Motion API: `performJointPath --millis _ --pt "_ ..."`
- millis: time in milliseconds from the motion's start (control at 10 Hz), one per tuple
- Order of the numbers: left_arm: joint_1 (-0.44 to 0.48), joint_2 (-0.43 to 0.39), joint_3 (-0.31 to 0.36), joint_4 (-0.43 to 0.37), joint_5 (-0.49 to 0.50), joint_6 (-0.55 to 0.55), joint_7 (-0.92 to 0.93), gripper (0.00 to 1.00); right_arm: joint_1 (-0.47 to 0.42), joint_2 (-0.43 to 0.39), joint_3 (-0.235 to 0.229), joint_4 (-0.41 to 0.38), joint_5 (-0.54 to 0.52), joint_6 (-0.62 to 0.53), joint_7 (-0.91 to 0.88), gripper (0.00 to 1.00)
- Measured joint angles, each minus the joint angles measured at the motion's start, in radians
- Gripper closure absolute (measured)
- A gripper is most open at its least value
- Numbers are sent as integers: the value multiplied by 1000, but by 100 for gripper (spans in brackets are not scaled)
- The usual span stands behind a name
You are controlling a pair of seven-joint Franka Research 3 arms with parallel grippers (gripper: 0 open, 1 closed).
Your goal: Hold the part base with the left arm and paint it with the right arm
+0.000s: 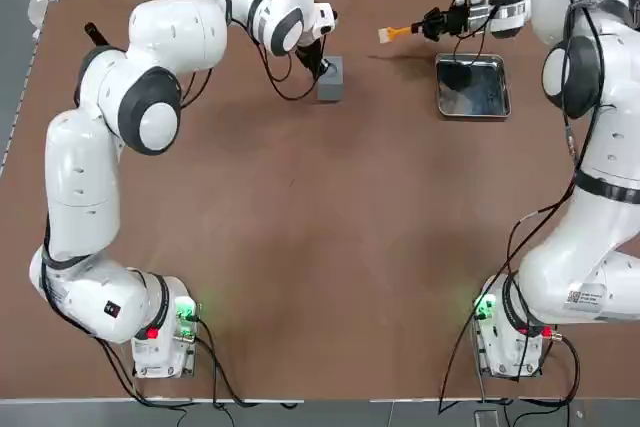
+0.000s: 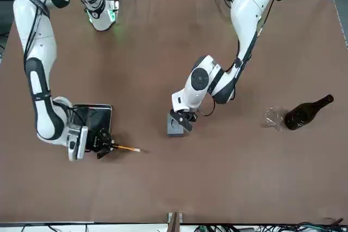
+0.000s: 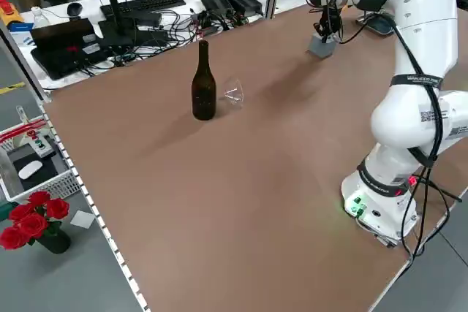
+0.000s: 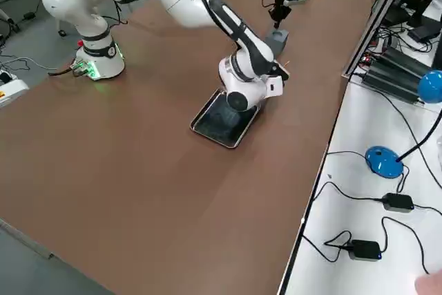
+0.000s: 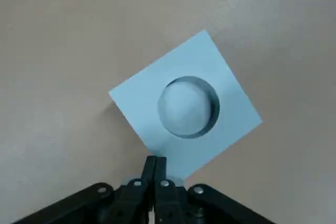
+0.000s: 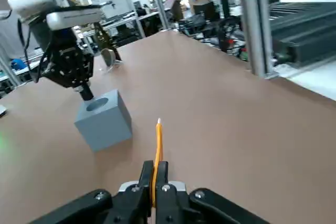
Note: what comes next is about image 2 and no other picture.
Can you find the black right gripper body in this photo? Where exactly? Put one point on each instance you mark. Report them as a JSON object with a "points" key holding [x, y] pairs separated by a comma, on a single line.
{"points": [[93, 141]]}

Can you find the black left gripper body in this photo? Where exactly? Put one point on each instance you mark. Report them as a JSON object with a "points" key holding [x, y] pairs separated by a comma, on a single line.
{"points": [[190, 115]]}

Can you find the grey part base block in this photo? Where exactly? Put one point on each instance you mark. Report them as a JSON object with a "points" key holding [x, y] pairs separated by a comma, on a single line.
{"points": [[175, 132]]}

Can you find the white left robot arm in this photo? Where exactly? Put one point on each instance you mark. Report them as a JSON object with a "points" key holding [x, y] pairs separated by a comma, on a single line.
{"points": [[244, 12]]}

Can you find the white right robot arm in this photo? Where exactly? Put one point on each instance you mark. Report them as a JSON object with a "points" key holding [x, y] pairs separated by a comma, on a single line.
{"points": [[40, 47]]}

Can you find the shiny metal tray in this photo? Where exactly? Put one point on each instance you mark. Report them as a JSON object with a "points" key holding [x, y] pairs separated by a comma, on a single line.
{"points": [[100, 118]]}

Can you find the clear glass cup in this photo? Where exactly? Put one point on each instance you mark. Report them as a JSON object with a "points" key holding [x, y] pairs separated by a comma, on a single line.
{"points": [[272, 118]]}

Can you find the dark brown glass bottle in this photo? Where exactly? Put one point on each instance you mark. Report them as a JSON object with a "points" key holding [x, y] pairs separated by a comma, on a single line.
{"points": [[299, 119]]}

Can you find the table edge clamp bracket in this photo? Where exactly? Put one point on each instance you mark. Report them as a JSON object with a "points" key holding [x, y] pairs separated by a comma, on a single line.
{"points": [[175, 222]]}

